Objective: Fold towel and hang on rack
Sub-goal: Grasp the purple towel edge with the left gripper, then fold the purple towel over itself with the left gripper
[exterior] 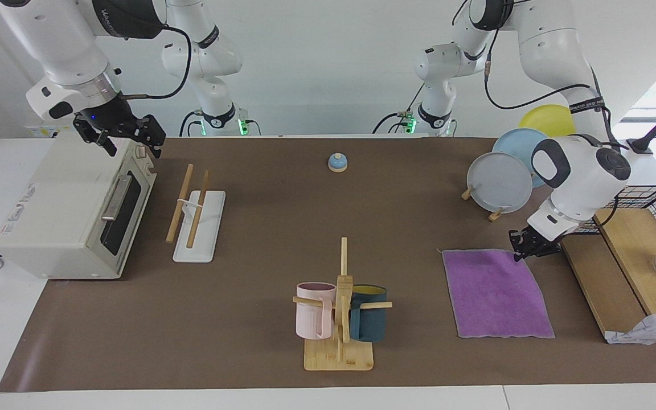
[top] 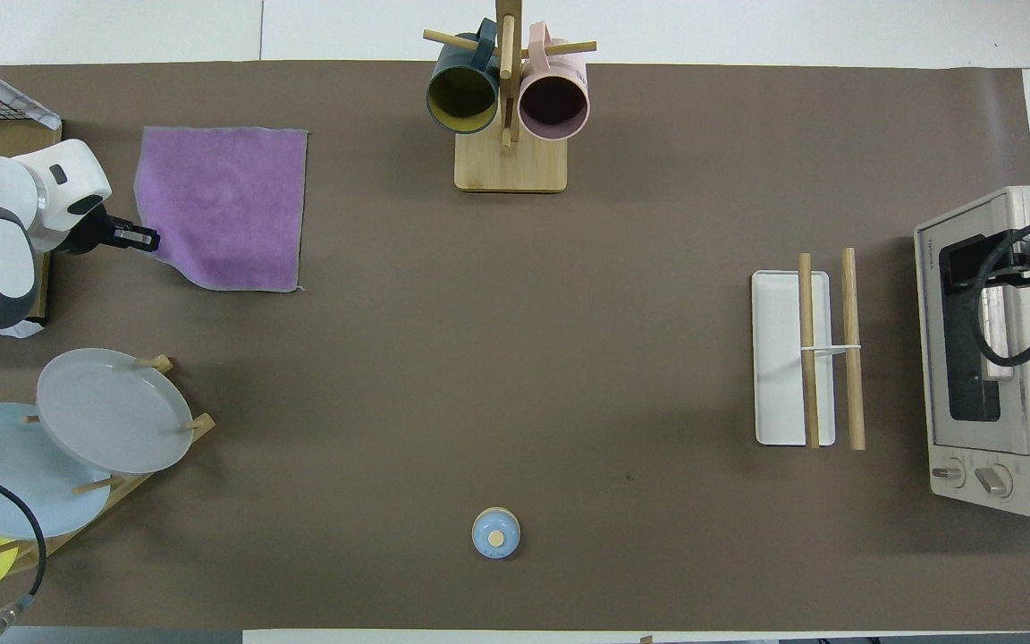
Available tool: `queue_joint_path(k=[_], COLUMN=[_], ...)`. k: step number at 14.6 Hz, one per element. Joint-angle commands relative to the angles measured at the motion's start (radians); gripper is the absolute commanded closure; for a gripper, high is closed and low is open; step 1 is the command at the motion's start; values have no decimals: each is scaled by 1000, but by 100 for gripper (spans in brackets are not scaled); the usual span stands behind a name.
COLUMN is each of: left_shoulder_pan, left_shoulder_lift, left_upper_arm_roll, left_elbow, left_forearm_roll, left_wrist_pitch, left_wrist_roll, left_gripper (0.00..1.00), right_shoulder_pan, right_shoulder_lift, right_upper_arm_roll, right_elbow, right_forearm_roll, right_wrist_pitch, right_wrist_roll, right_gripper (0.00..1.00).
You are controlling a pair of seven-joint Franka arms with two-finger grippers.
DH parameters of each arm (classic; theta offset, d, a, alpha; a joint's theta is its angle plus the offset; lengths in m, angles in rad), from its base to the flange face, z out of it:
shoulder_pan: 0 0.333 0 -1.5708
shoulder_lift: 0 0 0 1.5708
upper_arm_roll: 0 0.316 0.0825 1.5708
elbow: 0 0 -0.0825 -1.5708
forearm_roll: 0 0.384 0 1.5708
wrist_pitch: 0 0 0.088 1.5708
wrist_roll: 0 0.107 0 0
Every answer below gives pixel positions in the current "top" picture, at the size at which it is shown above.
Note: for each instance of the brown table mat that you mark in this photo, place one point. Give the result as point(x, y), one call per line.
point(515, 358)

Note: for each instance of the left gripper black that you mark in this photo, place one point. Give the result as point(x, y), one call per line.
point(99, 234)

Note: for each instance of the wooden mug tree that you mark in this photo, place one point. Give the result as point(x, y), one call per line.
point(510, 170)

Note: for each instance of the grey plate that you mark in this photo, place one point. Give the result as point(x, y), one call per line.
point(113, 411)

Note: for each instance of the blue service bell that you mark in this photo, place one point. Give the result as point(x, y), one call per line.
point(495, 534)

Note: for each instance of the purple and grey towel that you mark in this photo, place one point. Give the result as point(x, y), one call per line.
point(229, 197)

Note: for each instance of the white wooden-bar towel rack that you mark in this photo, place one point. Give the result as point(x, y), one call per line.
point(779, 358)

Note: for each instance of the dark teal mug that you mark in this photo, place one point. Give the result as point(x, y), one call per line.
point(461, 94)

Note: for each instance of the pink mug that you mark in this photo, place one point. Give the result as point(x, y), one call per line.
point(553, 103)

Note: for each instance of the wooden plate rack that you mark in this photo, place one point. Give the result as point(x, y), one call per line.
point(202, 422)

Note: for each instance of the white patterned cloth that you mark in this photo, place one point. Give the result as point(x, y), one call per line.
point(23, 107)

